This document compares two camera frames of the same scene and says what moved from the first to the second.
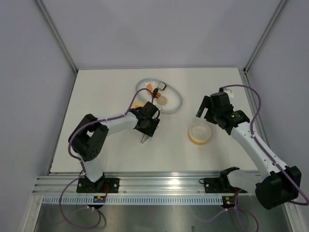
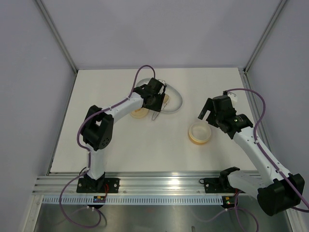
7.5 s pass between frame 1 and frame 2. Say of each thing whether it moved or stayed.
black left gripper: moved
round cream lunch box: stayed
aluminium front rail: stayed
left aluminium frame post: stayed
